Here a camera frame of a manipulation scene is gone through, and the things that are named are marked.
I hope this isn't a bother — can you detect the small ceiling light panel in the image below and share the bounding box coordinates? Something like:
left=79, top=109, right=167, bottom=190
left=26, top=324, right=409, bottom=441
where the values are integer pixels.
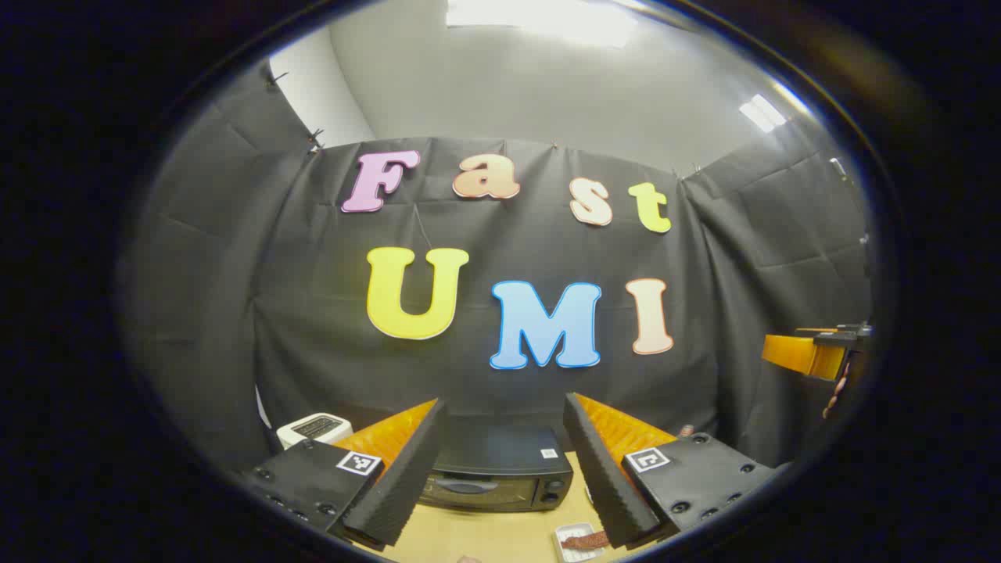
left=739, top=93, right=788, bottom=134

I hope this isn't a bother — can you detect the large ceiling light panel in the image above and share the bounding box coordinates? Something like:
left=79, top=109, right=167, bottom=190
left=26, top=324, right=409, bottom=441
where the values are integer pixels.
left=446, top=0, right=639, bottom=48

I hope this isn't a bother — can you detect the white rectangular dish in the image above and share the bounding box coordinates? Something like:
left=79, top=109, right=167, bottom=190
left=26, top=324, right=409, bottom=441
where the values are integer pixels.
left=552, top=522, right=612, bottom=563

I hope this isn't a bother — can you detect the white toaster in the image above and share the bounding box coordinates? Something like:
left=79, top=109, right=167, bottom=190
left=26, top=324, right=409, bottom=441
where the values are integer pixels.
left=277, top=412, right=353, bottom=451

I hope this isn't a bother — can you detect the black electric oven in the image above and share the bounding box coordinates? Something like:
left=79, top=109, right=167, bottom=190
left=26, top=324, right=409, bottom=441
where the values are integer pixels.
left=418, top=422, right=574, bottom=514

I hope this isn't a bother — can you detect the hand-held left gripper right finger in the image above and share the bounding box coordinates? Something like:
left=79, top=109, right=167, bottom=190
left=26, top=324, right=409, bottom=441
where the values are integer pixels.
left=561, top=392, right=784, bottom=550

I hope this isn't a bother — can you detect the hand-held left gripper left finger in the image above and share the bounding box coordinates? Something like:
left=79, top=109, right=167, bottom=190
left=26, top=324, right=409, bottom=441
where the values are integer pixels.
left=233, top=397, right=449, bottom=548

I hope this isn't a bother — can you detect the twisted brown cord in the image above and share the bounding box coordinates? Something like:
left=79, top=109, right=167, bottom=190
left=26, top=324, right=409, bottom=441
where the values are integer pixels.
left=821, top=352, right=852, bottom=420

